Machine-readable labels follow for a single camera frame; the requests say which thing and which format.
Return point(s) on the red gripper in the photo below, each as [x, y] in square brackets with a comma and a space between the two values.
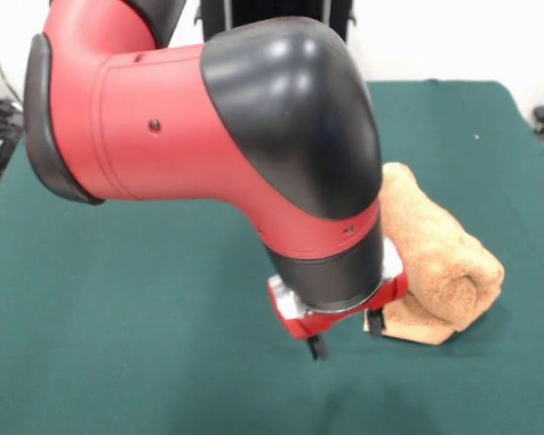
[308, 324]

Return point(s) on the tan terry towel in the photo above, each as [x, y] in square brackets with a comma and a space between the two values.
[444, 263]

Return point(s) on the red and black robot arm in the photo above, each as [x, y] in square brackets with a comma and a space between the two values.
[186, 127]

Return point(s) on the dark green table cloth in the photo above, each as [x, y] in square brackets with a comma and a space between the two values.
[118, 294]

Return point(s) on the black equipment pile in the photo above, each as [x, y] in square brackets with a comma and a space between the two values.
[2, 136]

